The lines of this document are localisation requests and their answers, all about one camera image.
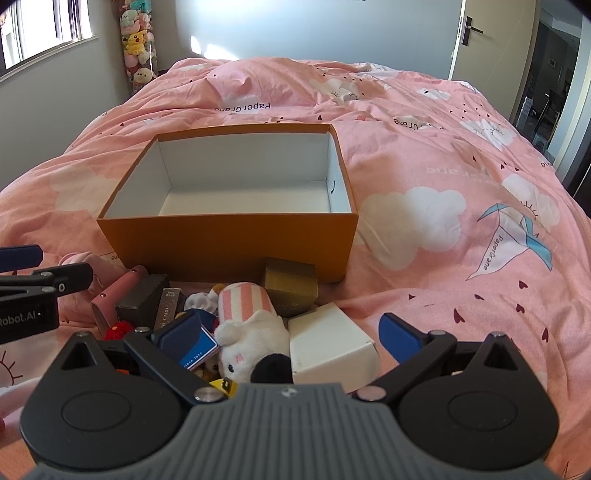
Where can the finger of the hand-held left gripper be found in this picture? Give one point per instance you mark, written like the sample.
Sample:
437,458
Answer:
18,258
69,278

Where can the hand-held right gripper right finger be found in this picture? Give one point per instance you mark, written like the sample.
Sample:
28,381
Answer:
397,337

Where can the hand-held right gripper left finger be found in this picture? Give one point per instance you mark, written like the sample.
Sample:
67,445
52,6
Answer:
178,330

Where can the brown slim box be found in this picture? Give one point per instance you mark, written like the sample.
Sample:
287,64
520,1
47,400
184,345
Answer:
168,307

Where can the blue card pack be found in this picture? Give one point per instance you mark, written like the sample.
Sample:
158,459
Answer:
201,350

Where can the small white plush doll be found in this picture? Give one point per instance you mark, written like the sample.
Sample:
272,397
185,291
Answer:
201,302

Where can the dark grey box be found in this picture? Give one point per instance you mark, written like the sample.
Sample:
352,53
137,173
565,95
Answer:
143,300

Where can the pink case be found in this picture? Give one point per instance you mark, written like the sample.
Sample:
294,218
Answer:
117,290

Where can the white cardboard box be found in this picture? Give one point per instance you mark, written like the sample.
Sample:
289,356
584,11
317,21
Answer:
328,346

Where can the orange cardboard box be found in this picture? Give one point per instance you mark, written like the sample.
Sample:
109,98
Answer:
207,249

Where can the gold cardboard box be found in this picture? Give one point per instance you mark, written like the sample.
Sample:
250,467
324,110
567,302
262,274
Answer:
288,286

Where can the pink printed blanket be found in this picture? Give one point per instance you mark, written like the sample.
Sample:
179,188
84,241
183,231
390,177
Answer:
415,152

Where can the window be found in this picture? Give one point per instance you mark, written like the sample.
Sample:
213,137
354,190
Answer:
41,27

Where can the clear tube of plush toys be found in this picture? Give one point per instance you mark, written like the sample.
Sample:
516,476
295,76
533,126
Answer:
136,41

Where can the dark chair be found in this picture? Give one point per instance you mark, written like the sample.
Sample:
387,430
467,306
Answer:
549,110

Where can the white door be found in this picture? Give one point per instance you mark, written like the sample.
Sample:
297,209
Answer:
498,55

